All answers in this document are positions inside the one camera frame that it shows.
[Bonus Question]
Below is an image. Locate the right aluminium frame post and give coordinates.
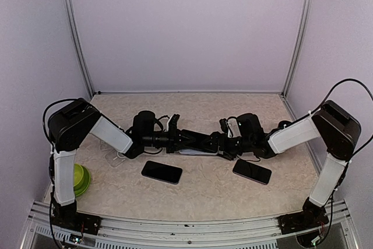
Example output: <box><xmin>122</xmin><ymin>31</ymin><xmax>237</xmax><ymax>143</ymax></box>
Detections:
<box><xmin>281</xmin><ymin>0</ymin><xmax>312</xmax><ymax>99</ymax></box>

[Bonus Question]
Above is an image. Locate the dark green mug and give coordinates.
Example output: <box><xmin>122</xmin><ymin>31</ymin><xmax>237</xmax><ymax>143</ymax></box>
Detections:
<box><xmin>277</xmin><ymin>120</ymin><xmax>292</xmax><ymax>129</ymax></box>

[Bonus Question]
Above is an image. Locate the dark red phone right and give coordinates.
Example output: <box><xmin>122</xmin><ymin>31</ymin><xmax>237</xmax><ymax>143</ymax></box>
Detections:
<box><xmin>233</xmin><ymin>159</ymin><xmax>272</xmax><ymax>185</ymax></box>

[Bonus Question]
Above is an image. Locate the clear magsafe phone case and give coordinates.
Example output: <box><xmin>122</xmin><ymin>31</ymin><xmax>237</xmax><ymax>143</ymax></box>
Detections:
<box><xmin>105</xmin><ymin>150</ymin><xmax>126</xmax><ymax>168</ymax></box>

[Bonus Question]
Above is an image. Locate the aluminium front rail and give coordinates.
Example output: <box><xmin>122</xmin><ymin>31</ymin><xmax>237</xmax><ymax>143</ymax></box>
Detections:
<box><xmin>20</xmin><ymin>201</ymin><xmax>361</xmax><ymax>248</ymax></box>

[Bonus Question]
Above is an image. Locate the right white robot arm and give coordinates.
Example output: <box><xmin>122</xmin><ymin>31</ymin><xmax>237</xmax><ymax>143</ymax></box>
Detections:
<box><xmin>207</xmin><ymin>100</ymin><xmax>361</xmax><ymax>228</ymax></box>

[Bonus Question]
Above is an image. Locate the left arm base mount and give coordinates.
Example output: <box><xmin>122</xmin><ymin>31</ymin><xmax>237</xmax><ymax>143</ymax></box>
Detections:
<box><xmin>51</xmin><ymin>201</ymin><xmax>102</xmax><ymax>236</ymax></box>

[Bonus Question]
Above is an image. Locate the left aluminium frame post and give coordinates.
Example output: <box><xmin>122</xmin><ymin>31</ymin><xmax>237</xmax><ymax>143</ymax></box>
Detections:
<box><xmin>64</xmin><ymin>0</ymin><xmax>95</xmax><ymax>99</ymax></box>

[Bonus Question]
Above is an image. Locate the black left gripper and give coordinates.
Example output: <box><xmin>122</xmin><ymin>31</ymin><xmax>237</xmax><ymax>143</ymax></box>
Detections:
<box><xmin>143</xmin><ymin>125</ymin><xmax>196</xmax><ymax>153</ymax></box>

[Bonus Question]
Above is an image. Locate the aluminium frame post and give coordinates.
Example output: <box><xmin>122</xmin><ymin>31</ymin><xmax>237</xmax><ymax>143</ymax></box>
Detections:
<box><xmin>281</xmin><ymin>0</ymin><xmax>312</xmax><ymax>99</ymax></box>
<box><xmin>64</xmin><ymin>0</ymin><xmax>95</xmax><ymax>99</ymax></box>

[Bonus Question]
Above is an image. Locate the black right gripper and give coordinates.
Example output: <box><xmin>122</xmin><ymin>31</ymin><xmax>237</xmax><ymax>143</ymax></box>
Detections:
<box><xmin>200</xmin><ymin>131</ymin><xmax>254</xmax><ymax>160</ymax></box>

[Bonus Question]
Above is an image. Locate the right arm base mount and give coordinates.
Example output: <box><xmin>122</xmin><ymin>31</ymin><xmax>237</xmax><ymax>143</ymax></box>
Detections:
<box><xmin>277</xmin><ymin>200</ymin><xmax>329</xmax><ymax>234</ymax></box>

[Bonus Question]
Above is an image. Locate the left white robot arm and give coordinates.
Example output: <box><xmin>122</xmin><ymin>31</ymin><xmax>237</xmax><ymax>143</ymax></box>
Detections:
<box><xmin>43</xmin><ymin>98</ymin><xmax>184</xmax><ymax>229</ymax></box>

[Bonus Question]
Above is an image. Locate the black phone centre table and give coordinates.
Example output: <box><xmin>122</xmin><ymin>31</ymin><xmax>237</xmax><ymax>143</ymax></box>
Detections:
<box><xmin>141</xmin><ymin>160</ymin><xmax>183</xmax><ymax>184</ymax></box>

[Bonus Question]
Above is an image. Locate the green plastic bowl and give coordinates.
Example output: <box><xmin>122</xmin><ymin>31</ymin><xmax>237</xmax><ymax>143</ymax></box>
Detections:
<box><xmin>73</xmin><ymin>163</ymin><xmax>91</xmax><ymax>197</ymax></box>

